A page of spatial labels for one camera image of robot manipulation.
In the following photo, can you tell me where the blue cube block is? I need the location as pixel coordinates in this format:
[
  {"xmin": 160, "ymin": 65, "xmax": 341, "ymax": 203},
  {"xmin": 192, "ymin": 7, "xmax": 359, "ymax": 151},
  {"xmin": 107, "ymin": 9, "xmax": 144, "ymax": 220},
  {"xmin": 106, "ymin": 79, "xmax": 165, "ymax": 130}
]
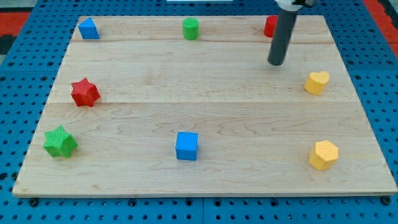
[{"xmin": 175, "ymin": 132, "xmax": 198, "ymax": 161}]

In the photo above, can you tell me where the yellow heart block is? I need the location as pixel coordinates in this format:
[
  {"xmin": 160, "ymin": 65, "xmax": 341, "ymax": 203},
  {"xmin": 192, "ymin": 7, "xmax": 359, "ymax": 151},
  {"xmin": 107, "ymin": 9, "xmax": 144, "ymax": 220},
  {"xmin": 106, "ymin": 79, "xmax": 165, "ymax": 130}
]
[{"xmin": 304, "ymin": 71, "xmax": 330, "ymax": 96}]

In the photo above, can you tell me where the green star block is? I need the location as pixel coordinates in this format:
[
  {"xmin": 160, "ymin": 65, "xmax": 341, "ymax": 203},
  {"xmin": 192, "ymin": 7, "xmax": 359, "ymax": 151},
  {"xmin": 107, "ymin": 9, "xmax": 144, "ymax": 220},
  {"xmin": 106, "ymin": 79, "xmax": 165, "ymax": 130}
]
[{"xmin": 44, "ymin": 125, "xmax": 78, "ymax": 158}]

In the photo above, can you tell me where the red star block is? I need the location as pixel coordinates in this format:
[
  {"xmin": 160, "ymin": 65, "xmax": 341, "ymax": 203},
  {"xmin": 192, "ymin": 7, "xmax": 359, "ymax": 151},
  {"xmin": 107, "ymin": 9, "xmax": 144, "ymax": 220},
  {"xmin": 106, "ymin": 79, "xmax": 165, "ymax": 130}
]
[{"xmin": 71, "ymin": 78, "xmax": 101, "ymax": 107}]

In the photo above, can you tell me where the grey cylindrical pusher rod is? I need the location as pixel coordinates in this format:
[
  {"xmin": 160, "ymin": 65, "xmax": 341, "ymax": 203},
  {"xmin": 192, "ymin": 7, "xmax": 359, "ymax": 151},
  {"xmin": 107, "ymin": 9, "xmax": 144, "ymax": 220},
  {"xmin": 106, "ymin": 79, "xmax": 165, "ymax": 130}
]
[{"xmin": 267, "ymin": 9, "xmax": 298, "ymax": 66}]

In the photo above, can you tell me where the green cylinder block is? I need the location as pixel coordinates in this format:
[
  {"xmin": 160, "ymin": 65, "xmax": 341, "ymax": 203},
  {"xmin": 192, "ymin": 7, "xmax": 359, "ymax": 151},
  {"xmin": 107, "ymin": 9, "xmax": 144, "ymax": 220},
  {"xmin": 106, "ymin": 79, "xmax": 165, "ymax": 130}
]
[{"xmin": 182, "ymin": 17, "xmax": 199, "ymax": 40}]

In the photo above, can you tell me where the yellow hexagon block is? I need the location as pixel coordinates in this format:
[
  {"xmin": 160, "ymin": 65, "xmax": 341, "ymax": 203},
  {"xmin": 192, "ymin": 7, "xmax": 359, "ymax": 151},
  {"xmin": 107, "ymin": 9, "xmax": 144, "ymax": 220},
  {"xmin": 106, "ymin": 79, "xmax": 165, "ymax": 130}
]
[{"xmin": 308, "ymin": 140, "xmax": 339, "ymax": 170}]

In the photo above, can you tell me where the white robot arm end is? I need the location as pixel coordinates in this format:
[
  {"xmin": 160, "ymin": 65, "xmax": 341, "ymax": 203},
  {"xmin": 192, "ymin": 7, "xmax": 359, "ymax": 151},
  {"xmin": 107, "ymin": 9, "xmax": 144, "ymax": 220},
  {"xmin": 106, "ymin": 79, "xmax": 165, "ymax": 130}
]
[{"xmin": 275, "ymin": 0, "xmax": 317, "ymax": 12}]

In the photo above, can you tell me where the wooden board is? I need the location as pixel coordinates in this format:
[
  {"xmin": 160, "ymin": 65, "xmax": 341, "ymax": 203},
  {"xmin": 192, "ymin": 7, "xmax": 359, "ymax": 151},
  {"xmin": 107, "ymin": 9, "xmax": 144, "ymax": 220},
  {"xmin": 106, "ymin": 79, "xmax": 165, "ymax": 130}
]
[{"xmin": 12, "ymin": 16, "xmax": 397, "ymax": 198}]

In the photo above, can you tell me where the red cylinder block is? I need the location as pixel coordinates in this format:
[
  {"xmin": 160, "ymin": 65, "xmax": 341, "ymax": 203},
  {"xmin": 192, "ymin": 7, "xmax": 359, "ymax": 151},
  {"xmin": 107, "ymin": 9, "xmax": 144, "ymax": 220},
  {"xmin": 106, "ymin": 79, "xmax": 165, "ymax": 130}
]
[{"xmin": 263, "ymin": 15, "xmax": 278, "ymax": 38}]

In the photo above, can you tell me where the blue triangular prism block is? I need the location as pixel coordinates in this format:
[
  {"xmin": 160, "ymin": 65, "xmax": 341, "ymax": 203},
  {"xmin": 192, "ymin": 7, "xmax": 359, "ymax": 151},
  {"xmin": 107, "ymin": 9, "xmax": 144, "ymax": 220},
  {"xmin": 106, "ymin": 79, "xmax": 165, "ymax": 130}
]
[{"xmin": 78, "ymin": 17, "xmax": 100, "ymax": 39}]

